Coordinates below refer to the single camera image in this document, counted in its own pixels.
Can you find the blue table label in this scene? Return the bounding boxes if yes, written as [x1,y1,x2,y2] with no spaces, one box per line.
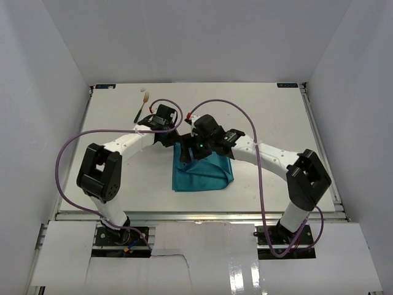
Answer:
[95,84,116,89]
[276,82,298,89]

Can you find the white cardboard front cover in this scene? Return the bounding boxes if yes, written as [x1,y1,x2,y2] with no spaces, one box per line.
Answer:
[31,221,382,294]

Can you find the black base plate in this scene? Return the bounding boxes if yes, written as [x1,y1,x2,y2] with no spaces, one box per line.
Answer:
[253,225,314,246]
[94,227,146,246]

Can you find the left blue table label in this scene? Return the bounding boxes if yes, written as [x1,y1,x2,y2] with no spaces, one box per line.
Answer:
[95,84,116,89]

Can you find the teal cloth napkin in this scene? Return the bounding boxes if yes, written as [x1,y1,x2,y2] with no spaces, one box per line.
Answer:
[172,143,234,192]

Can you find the right blue table label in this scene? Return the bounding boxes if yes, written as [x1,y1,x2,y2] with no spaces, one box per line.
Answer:
[276,82,298,89]

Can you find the purple cable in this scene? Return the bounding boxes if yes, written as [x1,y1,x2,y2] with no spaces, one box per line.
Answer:
[56,98,185,251]
[185,98,325,258]

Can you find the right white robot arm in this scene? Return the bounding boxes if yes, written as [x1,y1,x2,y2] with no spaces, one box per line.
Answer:
[180,114,332,243]

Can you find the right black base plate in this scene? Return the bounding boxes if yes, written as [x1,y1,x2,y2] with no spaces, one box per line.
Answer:
[253,225,314,246]

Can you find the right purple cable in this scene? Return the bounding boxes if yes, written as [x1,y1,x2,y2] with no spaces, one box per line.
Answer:
[185,98,325,258]

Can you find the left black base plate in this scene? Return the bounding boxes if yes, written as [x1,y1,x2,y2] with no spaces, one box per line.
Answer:
[94,227,146,246]

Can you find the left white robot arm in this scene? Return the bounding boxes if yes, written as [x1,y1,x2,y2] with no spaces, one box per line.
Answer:
[76,104,179,245]

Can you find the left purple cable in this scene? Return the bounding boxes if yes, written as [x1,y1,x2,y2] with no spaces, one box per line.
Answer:
[56,98,185,251]

